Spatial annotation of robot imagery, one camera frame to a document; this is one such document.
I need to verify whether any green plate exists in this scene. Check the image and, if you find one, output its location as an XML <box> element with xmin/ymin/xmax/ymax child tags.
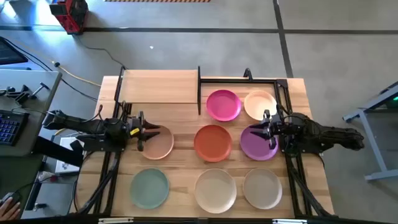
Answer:
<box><xmin>129</xmin><ymin>167</ymin><xmax>170</xmax><ymax>210</ymax></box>

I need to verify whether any orange plate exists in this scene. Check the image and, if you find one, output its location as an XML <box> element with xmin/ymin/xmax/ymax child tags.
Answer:
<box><xmin>193</xmin><ymin>124</ymin><xmax>233</xmax><ymax>163</ymax></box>

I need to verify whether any black flat bar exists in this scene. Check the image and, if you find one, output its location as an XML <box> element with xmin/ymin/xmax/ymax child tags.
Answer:
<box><xmin>32</xmin><ymin>135</ymin><xmax>85</xmax><ymax>167</ymax></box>

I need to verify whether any yellow cable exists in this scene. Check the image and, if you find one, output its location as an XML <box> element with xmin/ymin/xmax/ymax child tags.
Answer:
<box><xmin>53</xmin><ymin>61</ymin><xmax>103</xmax><ymax>87</ymax></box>

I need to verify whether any magenta plate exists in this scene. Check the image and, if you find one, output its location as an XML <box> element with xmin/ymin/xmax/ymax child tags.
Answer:
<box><xmin>205</xmin><ymin>89</ymin><xmax>243</xmax><ymax>123</ymax></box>

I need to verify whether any black computer mouse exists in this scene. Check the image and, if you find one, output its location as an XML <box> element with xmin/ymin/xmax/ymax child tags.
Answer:
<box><xmin>0</xmin><ymin>192</ymin><xmax>22</xmax><ymax>206</ymax></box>

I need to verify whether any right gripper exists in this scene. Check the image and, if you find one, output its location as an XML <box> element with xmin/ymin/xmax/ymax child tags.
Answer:
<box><xmin>249</xmin><ymin>109</ymin><xmax>284</xmax><ymax>149</ymax></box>

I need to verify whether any red and black machine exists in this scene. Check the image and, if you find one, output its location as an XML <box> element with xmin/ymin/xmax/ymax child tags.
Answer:
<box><xmin>49</xmin><ymin>0</ymin><xmax>90</xmax><ymax>35</ymax></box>

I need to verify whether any grey metal table stand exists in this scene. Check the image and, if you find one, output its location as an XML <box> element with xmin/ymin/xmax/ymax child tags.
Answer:
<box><xmin>342</xmin><ymin>81</ymin><xmax>398</xmax><ymax>182</ymax></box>

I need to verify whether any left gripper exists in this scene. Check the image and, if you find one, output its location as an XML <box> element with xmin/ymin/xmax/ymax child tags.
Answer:
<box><xmin>130</xmin><ymin>111</ymin><xmax>162</xmax><ymax>152</ymax></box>

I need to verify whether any black cable bundle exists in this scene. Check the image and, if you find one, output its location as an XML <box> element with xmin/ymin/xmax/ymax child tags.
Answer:
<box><xmin>287</xmin><ymin>166</ymin><xmax>332</xmax><ymax>218</ymax></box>
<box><xmin>73</xmin><ymin>151</ymin><xmax>121</xmax><ymax>215</ymax></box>

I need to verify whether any black desk clamp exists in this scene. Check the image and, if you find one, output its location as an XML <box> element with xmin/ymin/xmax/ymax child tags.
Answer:
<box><xmin>0</xmin><ymin>82</ymin><xmax>50</xmax><ymax>105</ymax></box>

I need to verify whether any light tan plate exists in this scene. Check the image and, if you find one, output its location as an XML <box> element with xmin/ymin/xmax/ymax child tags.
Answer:
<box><xmin>139</xmin><ymin>124</ymin><xmax>175</xmax><ymax>161</ymax></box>

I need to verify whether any cream plate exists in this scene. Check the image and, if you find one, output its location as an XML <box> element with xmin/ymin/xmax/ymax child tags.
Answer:
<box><xmin>194</xmin><ymin>168</ymin><xmax>238</xmax><ymax>215</ymax></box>

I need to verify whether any person's hand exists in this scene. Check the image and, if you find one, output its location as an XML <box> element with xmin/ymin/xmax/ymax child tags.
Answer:
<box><xmin>0</xmin><ymin>197</ymin><xmax>22</xmax><ymax>222</ymax></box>

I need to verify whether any long black cable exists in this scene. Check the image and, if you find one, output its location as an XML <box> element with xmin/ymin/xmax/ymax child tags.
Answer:
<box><xmin>0</xmin><ymin>36</ymin><xmax>100</xmax><ymax>103</ymax></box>

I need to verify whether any grey beige plate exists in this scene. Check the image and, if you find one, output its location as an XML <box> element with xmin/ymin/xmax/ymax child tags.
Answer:
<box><xmin>242</xmin><ymin>167</ymin><xmax>283</xmax><ymax>210</ymax></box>

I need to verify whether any white box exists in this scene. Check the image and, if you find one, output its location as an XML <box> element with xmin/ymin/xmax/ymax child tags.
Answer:
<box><xmin>54</xmin><ymin>136</ymin><xmax>82</xmax><ymax>175</ymax></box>

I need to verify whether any black keyboard with blue keys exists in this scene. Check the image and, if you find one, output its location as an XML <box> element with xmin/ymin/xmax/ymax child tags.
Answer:
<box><xmin>0</xmin><ymin>109</ymin><xmax>31</xmax><ymax>147</ymax></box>

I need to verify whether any black monitor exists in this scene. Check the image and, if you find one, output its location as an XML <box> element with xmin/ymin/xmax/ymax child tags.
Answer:
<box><xmin>0</xmin><ymin>36</ymin><xmax>29</xmax><ymax>66</ymax></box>

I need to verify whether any grey desk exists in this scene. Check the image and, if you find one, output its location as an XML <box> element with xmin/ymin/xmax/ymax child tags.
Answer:
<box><xmin>0</xmin><ymin>68</ymin><xmax>63</xmax><ymax>157</ymax></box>

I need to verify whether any purple plate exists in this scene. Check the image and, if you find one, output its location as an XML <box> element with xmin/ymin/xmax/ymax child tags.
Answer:
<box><xmin>239</xmin><ymin>124</ymin><xmax>280</xmax><ymax>161</ymax></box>

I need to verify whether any black metal dish rack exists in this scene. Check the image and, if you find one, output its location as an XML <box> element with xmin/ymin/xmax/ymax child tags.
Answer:
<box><xmin>114</xmin><ymin>65</ymin><xmax>202</xmax><ymax>116</ymax></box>

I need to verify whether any pale peach plate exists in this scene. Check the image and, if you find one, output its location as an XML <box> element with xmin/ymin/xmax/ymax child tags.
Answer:
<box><xmin>243</xmin><ymin>90</ymin><xmax>278</xmax><ymax>121</ymax></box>

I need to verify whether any silver metal bracket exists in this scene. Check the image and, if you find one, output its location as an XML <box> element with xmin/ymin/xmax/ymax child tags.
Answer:
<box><xmin>272</xmin><ymin>218</ymin><xmax>308</xmax><ymax>224</ymax></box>
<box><xmin>98</xmin><ymin>217</ymin><xmax>134</xmax><ymax>224</ymax></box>

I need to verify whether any thin black floor cable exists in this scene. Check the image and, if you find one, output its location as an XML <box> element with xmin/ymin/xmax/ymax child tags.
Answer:
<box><xmin>73</xmin><ymin>33</ymin><xmax>127</xmax><ymax>70</ymax></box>

